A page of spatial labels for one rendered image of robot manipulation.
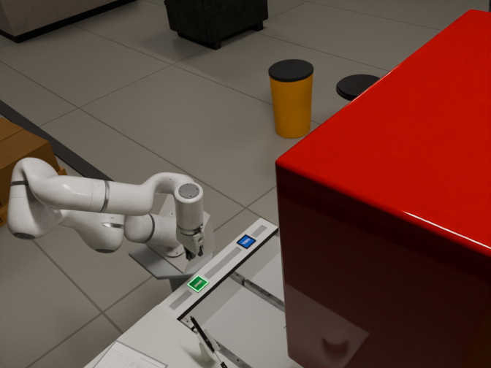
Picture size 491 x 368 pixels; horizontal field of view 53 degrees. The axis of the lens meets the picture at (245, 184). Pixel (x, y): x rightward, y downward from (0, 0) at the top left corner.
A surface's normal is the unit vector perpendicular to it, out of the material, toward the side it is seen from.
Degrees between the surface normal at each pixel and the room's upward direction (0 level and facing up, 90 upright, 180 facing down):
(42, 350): 0
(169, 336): 0
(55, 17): 90
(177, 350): 0
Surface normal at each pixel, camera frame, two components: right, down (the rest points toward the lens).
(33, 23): 0.70, 0.39
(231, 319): -0.09, -0.78
